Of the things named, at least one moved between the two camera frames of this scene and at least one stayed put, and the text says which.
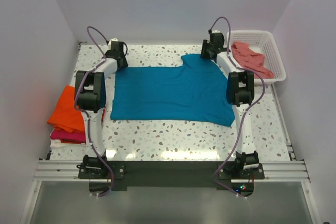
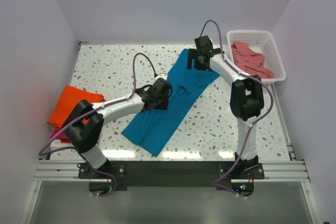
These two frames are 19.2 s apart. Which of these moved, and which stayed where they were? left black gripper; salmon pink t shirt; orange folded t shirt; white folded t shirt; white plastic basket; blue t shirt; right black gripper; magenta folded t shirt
Moved: left black gripper; blue t shirt; right black gripper
Stayed: salmon pink t shirt; white folded t shirt; magenta folded t shirt; white plastic basket; orange folded t shirt
